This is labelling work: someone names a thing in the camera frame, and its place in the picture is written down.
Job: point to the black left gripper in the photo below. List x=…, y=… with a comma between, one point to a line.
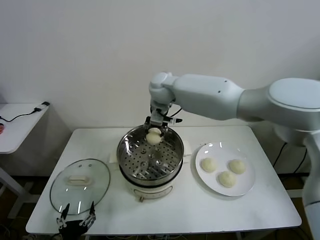
x=72, y=227

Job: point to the white round plate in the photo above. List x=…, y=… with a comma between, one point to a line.
x=240, y=186

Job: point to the small red object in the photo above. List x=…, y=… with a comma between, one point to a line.
x=1, y=128

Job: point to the white steamed baozi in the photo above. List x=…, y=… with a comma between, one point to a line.
x=209, y=165
x=236, y=166
x=153, y=138
x=226, y=179

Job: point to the steel perforated steamer basket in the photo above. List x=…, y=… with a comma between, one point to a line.
x=130, y=150

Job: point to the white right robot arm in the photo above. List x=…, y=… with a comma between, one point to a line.
x=205, y=97

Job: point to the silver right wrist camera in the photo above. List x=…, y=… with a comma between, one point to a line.
x=172, y=120

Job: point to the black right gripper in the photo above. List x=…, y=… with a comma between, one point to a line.
x=158, y=116

